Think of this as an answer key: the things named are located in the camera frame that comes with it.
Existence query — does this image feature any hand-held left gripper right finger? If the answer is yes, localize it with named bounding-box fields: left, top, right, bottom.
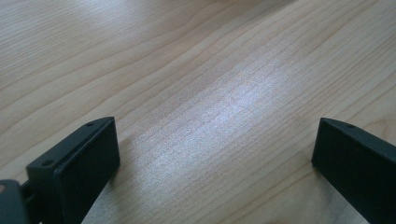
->
left=311, top=117, right=396, bottom=224

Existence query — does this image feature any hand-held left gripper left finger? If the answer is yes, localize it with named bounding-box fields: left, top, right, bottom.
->
left=25, top=116, right=121, bottom=224

